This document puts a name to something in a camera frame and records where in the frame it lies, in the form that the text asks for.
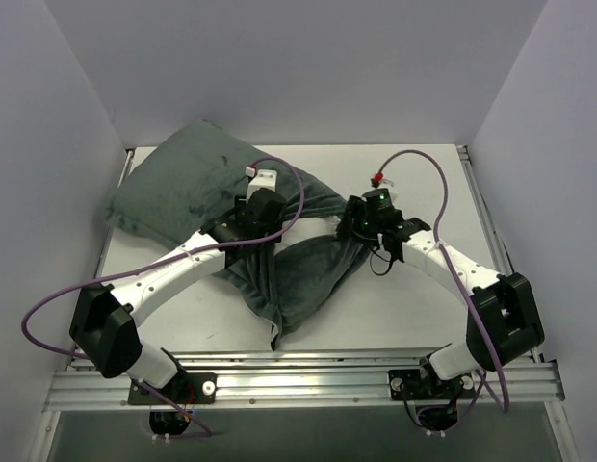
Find zebra and grey plush pillowcase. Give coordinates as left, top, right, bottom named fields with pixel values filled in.
left=110, top=121, right=369, bottom=348

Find white pillow insert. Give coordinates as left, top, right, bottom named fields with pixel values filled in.
left=323, top=216, right=340, bottom=228

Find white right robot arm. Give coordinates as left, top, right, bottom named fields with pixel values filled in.
left=337, top=189, right=545, bottom=398

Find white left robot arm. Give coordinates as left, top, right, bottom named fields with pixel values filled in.
left=69, top=189, right=286, bottom=403

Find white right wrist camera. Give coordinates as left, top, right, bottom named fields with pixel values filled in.
left=371, top=173, right=399, bottom=203

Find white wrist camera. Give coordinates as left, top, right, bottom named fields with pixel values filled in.
left=245, top=166, right=277, bottom=200
left=371, top=173, right=399, bottom=203

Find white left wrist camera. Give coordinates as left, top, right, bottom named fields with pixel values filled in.
left=245, top=166, right=277, bottom=200

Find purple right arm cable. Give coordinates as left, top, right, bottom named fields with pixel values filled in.
left=373, top=149, right=511, bottom=415

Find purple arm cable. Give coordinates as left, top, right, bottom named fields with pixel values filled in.
left=20, top=156, right=306, bottom=439
left=373, top=149, right=511, bottom=415

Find aluminium right side rail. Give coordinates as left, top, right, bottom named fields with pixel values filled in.
left=455, top=145, right=545, bottom=365

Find aluminium rail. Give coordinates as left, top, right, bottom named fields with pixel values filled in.
left=455, top=145, right=545, bottom=365
left=94, top=148, right=136, bottom=277

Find aluminium left side rail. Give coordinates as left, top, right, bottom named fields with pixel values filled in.
left=94, top=148, right=136, bottom=277

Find aluminium front rail frame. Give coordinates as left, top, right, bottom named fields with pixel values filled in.
left=41, top=346, right=567, bottom=413

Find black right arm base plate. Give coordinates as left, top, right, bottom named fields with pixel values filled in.
left=387, top=368, right=476, bottom=401

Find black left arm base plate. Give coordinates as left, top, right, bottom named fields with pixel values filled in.
left=127, top=372, right=218, bottom=405

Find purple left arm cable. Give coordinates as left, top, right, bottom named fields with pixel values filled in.
left=20, top=156, right=306, bottom=439

